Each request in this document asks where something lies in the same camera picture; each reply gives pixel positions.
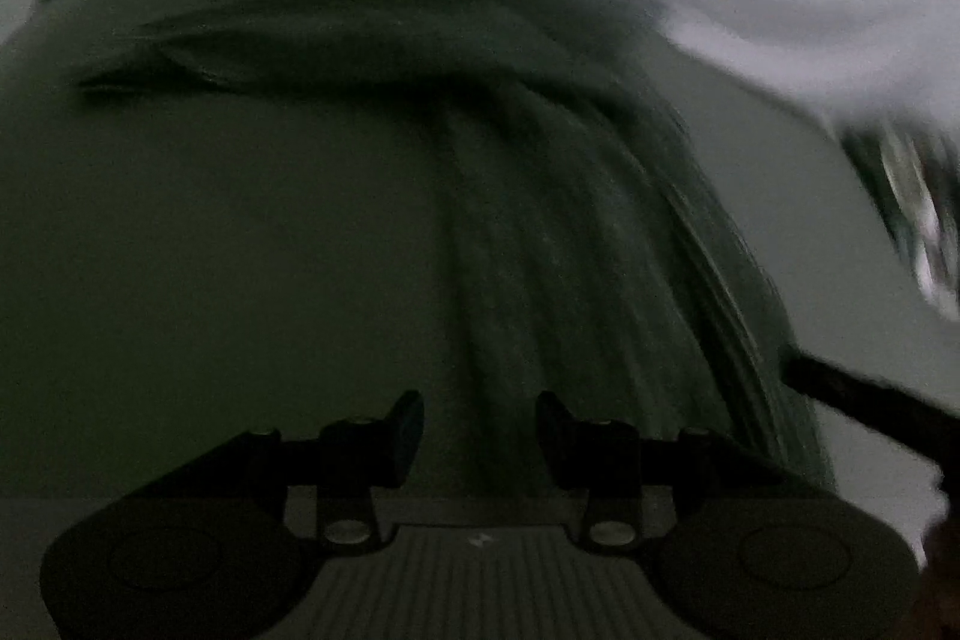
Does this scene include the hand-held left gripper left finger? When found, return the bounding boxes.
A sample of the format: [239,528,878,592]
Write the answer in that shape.
[148,388,427,549]

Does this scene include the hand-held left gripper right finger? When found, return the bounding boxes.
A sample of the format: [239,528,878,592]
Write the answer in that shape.
[534,389,797,551]

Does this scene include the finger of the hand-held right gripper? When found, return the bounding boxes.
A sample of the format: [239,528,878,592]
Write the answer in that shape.
[782,353,960,461]

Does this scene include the blue checked shirt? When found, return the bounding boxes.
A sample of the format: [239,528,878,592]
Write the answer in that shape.
[37,0,837,498]

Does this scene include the white garment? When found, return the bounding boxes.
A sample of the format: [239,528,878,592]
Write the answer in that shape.
[885,137,960,304]

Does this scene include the grey folded garment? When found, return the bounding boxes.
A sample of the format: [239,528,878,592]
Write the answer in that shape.
[844,122,960,311]

